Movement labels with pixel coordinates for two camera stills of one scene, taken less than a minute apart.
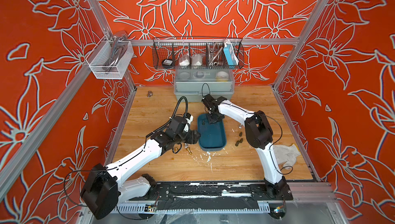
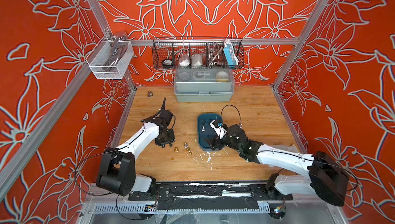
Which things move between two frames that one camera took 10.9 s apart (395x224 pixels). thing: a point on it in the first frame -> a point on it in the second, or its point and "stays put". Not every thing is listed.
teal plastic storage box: (213, 135) stays put
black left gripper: (193, 138) -> (171, 138)
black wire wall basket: (198, 53) stays put
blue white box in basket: (231, 56) stays put
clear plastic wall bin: (110, 59) stays put
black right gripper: (209, 120) -> (216, 141)
